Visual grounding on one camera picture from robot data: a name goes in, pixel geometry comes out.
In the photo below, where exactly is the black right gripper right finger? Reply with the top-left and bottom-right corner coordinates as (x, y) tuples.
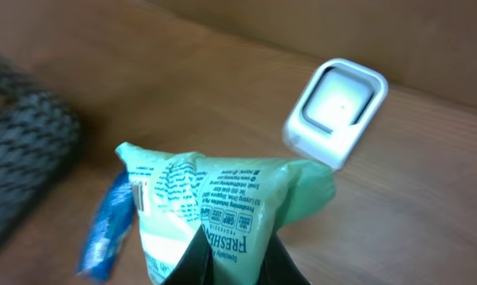
(257, 234), (311, 285)

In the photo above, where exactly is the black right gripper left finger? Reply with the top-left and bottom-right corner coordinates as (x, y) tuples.
(162, 226), (214, 285)

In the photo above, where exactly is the blue snack bar wrapper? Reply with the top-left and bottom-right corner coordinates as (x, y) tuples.
(76, 170), (135, 284)

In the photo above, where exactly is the grey plastic shopping basket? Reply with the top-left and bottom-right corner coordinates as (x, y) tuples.
(0, 55), (83, 248)

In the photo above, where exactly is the white barcode scanner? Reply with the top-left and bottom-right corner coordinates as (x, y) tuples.
(283, 58), (388, 170)

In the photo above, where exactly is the light blue snack packet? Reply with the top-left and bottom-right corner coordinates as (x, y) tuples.
(116, 142), (335, 284)

